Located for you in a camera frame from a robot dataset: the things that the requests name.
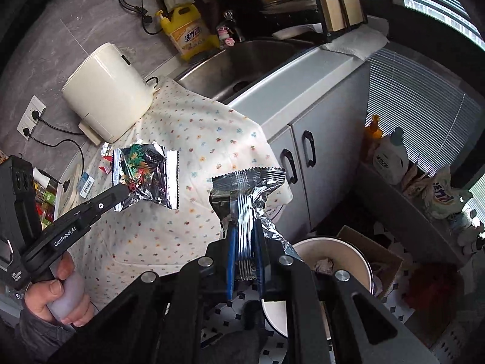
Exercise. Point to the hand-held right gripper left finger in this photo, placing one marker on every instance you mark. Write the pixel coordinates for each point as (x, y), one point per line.
(230, 261)

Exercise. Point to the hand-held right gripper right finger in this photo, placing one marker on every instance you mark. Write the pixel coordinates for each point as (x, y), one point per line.
(258, 258)

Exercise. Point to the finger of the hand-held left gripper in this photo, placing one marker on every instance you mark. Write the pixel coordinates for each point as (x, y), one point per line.
(100, 205)

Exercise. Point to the printed foil snack wrapper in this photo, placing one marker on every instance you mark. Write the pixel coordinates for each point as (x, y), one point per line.
(147, 174)

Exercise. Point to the silver foil wrapper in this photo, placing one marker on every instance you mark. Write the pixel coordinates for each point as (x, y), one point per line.
(242, 189)

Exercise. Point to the white round bin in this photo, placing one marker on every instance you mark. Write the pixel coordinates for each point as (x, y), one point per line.
(352, 261)

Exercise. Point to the person's left forearm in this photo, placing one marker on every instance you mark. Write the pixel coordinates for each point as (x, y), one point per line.
(34, 339)

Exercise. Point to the person's left hand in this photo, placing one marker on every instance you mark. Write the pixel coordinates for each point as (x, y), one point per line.
(41, 297)

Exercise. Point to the blue small box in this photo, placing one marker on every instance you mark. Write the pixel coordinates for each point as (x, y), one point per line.
(85, 184)

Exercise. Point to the cream flat board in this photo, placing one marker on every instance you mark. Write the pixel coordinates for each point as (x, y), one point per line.
(72, 193)

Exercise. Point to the red small packet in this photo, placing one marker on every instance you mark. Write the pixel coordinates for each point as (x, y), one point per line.
(104, 167)

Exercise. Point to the white pill blister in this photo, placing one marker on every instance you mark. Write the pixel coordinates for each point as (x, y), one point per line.
(107, 148)

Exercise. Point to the person's leg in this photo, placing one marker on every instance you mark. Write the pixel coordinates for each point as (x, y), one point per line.
(235, 345)

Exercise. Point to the cardboard box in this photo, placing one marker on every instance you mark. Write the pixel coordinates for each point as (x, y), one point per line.
(356, 235)

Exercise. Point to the cream air fryer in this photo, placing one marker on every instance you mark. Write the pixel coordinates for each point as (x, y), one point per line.
(106, 91)

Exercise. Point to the floral tablecloth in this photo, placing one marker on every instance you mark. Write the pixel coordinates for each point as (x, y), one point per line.
(212, 129)

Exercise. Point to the white kitchen cabinet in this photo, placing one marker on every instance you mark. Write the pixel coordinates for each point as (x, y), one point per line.
(329, 121)

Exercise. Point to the white laundry detergent bottle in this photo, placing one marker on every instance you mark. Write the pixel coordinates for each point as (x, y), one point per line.
(390, 159)

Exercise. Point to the orange bottle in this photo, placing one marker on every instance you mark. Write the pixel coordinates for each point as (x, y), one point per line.
(373, 132)

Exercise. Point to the dark red cloth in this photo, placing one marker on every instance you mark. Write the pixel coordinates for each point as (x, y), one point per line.
(428, 284)

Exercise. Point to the beige plastic bag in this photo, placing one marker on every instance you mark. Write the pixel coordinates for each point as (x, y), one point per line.
(413, 180)

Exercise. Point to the steel sink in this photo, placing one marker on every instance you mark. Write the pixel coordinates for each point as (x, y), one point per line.
(246, 68)

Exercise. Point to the yellow detergent bottle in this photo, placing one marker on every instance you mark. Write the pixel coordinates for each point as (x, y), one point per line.
(189, 34)

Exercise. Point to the white detergent bag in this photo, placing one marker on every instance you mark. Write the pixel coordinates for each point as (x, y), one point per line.
(441, 195)

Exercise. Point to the white perforated laundry basket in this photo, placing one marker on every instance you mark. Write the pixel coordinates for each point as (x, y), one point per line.
(454, 343)

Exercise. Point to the white window blinds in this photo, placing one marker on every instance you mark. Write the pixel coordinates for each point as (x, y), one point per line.
(478, 197)
(416, 113)
(439, 3)

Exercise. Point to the small dark bottle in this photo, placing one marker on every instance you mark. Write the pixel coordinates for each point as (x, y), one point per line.
(471, 235)

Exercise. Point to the white dishcloth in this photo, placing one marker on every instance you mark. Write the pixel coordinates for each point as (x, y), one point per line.
(356, 41)

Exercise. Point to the black dish rack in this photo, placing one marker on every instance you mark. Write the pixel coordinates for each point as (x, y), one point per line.
(265, 17)

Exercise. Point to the wooden cutting board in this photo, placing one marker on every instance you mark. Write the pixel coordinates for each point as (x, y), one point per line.
(329, 0)

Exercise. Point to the white wall socket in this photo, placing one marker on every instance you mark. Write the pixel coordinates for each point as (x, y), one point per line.
(25, 126)
(36, 106)

